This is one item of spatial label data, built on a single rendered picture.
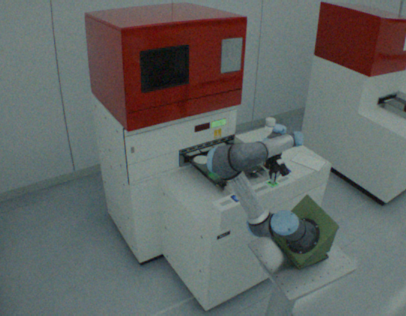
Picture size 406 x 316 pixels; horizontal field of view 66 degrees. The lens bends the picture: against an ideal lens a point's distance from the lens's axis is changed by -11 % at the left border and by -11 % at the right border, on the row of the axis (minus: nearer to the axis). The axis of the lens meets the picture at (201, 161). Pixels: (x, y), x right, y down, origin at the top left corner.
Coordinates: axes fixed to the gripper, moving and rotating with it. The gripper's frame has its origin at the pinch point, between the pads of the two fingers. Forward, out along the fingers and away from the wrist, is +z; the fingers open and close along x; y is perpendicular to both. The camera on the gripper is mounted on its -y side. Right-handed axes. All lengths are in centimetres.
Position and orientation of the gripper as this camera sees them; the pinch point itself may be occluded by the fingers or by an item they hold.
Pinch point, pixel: (274, 182)
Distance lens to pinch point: 207.3
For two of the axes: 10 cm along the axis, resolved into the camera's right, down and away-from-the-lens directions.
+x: -8.5, 2.7, -4.6
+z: -0.3, 8.4, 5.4
